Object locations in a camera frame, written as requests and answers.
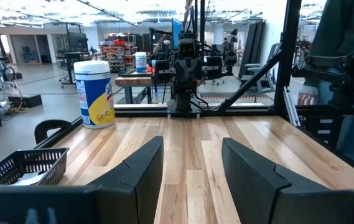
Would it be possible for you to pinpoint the small disinfecting wipes canister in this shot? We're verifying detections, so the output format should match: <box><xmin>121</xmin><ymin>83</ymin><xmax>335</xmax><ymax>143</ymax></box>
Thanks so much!
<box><xmin>134</xmin><ymin>51</ymin><xmax>148</xmax><ymax>74</ymax></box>

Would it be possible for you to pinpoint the grey office chair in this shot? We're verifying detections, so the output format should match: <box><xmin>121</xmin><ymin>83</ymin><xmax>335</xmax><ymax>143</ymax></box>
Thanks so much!
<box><xmin>243</xmin><ymin>42</ymin><xmax>282</xmax><ymax>96</ymax></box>

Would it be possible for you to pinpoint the black computer monitor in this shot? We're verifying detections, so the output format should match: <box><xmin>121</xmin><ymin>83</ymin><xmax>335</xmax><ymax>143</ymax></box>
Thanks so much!
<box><xmin>65</xmin><ymin>30</ymin><xmax>90</xmax><ymax>53</ymax></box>

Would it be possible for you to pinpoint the black labelled control box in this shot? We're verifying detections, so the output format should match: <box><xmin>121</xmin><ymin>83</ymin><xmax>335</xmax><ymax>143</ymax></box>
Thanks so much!
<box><xmin>305</xmin><ymin>114</ymin><xmax>344</xmax><ymax>149</ymax></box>

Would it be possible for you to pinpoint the person's hand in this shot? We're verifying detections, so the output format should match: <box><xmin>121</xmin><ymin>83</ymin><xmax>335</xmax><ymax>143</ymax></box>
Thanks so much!
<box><xmin>297</xmin><ymin>85</ymin><xmax>320</xmax><ymax>106</ymax></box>

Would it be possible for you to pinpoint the flat black floor box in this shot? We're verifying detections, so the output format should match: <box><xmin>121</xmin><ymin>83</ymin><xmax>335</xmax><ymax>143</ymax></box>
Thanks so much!
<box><xmin>7</xmin><ymin>93</ymin><xmax>44</xmax><ymax>109</ymax></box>

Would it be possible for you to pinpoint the silver aluminium bar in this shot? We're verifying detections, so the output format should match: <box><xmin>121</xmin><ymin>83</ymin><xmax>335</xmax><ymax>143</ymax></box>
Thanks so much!
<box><xmin>282</xmin><ymin>86</ymin><xmax>301</xmax><ymax>128</ymax></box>

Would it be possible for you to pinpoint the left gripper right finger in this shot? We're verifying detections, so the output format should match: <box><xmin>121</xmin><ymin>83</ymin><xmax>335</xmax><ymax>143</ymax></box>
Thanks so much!
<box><xmin>221</xmin><ymin>138</ymin><xmax>333</xmax><ymax>224</ymax></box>

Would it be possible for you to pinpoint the Lysol disinfecting wipes canister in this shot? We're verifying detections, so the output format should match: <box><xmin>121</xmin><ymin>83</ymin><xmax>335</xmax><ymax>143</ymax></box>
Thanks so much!
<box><xmin>73</xmin><ymin>60</ymin><xmax>116</xmax><ymax>130</ymax></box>

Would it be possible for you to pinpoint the wooden top workbench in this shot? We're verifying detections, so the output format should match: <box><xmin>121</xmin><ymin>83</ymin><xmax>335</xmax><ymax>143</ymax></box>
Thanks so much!
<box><xmin>114</xmin><ymin>71</ymin><xmax>156</xmax><ymax>105</ymax></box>

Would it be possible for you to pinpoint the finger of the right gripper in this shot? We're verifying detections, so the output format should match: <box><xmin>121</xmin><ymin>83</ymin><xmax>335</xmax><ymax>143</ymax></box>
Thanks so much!
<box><xmin>205</xmin><ymin>56</ymin><xmax>223</xmax><ymax>81</ymax></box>
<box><xmin>154</xmin><ymin>59</ymin><xmax>172</xmax><ymax>84</ymax></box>

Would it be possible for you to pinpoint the long white bandage packet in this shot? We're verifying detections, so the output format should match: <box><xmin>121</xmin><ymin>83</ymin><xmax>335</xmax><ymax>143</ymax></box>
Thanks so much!
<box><xmin>11</xmin><ymin>170</ymin><xmax>49</xmax><ymax>187</ymax></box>

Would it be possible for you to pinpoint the black plastic mesh basket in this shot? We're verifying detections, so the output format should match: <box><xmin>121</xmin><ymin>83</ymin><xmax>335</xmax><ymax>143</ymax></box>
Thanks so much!
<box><xmin>0</xmin><ymin>147</ymin><xmax>70</xmax><ymax>187</ymax></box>

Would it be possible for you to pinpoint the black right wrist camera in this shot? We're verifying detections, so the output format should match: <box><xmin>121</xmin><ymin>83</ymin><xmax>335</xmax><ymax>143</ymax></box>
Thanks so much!
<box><xmin>177</xmin><ymin>37</ymin><xmax>202</xmax><ymax>60</ymax></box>

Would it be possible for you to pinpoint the person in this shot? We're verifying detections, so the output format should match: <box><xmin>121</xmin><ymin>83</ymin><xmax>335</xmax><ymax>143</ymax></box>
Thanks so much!
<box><xmin>297</xmin><ymin>0</ymin><xmax>354</xmax><ymax>175</ymax></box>

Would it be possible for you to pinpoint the red parts shelf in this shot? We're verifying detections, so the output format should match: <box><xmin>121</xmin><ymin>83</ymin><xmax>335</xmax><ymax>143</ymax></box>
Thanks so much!
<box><xmin>99</xmin><ymin>38</ymin><xmax>137</xmax><ymax>73</ymax></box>

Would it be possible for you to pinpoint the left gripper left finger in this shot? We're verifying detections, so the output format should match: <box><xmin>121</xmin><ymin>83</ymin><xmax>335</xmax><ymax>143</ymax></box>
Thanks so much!
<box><xmin>88</xmin><ymin>135</ymin><xmax>164</xmax><ymax>224</ymax></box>

